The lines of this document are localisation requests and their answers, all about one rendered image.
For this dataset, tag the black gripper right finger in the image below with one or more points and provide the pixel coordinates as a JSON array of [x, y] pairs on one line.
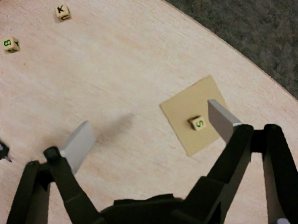
[[212, 196]]

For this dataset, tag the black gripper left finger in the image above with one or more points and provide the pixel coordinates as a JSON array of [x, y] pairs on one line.
[[31, 201]]

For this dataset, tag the beige flat mat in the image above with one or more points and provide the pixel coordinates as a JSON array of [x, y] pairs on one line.
[[188, 104]]

